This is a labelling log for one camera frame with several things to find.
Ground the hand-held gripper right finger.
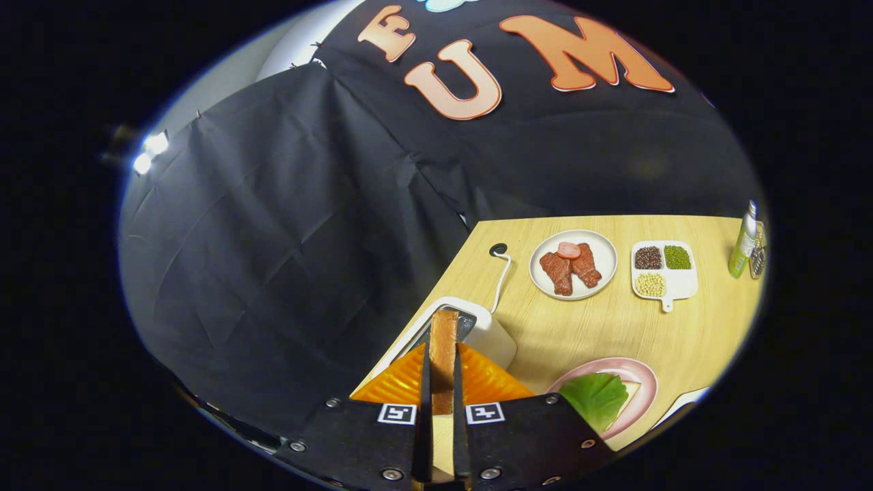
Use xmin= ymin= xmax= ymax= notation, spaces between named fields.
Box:
xmin=452 ymin=343 xmax=618 ymax=489

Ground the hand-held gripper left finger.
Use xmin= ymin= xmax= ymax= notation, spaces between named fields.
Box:
xmin=276 ymin=343 xmax=433 ymax=489

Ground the toasted bread slice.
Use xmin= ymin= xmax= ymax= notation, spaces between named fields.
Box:
xmin=429 ymin=310 xmax=459 ymax=415

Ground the green lettuce leaf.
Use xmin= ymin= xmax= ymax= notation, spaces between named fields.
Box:
xmin=558 ymin=372 xmax=630 ymax=434

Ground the cream white toaster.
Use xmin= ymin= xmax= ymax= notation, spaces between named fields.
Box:
xmin=368 ymin=297 xmax=518 ymax=396

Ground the pink round plate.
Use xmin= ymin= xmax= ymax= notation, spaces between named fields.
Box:
xmin=546 ymin=357 xmax=659 ymax=441

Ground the brown meat piece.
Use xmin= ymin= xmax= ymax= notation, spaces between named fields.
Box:
xmin=570 ymin=243 xmax=603 ymax=288
xmin=539 ymin=252 xmax=574 ymax=297

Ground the white rectangular dish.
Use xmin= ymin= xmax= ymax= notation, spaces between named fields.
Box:
xmin=658 ymin=387 xmax=710 ymax=427

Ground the grey round plate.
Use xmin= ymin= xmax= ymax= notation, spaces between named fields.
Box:
xmin=529 ymin=229 xmax=618 ymax=301

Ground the black backdrop cloth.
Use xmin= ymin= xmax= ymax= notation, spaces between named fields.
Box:
xmin=117 ymin=0 xmax=765 ymax=437

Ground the white sectioned dish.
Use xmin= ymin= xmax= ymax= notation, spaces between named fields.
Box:
xmin=631 ymin=240 xmax=699 ymax=313

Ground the silver green drink bottle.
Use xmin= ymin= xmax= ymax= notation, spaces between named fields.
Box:
xmin=728 ymin=200 xmax=758 ymax=279

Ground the bright studio lamp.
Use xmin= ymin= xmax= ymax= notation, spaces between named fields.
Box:
xmin=102 ymin=123 xmax=171 ymax=177

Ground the white toaster cable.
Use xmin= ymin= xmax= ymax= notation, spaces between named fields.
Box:
xmin=490 ymin=254 xmax=512 ymax=314

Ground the metal wire utensil holder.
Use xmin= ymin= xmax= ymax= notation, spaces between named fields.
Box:
xmin=749 ymin=222 xmax=768 ymax=280

